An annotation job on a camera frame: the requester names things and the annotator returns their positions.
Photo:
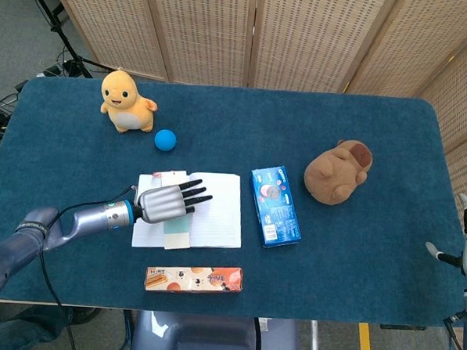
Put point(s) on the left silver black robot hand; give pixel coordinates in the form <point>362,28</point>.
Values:
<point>161,204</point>

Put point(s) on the light blue paper card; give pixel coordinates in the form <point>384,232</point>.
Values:
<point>175,234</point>

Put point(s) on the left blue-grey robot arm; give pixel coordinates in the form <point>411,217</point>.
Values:
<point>90,216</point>

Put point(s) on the open lined notebook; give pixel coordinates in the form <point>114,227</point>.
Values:
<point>219,221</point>

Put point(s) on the blue ball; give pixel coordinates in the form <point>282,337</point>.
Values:
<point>165,140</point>

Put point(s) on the orange egg roll snack box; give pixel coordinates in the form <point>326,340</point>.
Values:
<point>193,278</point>

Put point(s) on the yellow dinosaur plush toy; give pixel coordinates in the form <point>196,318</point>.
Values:
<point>127,110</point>

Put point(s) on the teal carpet table cover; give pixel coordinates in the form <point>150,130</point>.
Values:
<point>370,249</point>

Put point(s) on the blue Oreo cookie box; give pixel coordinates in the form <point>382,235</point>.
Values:
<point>278,212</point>

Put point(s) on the blue-grey robot torso base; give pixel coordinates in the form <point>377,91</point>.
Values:
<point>193,337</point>

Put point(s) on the brown capybara plush toy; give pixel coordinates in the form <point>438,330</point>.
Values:
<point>331,176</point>

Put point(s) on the black tripod stand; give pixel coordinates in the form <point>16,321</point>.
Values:
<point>73,62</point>

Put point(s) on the woven wooden folding screen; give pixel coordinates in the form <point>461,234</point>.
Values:
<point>209,32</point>

